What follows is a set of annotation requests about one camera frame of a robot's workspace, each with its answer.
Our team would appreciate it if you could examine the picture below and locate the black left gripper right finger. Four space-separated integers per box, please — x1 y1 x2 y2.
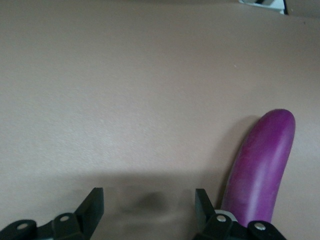
193 188 288 240

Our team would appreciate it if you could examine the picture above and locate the brown table mat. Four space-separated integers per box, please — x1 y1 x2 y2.
0 0 320 240

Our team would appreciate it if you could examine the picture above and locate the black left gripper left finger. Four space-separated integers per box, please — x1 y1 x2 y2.
0 187 105 240

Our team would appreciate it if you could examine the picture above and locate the purple eggplant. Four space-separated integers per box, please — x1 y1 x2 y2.
219 108 297 226

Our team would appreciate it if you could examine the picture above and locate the white object at table edge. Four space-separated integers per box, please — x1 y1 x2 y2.
238 0 286 15

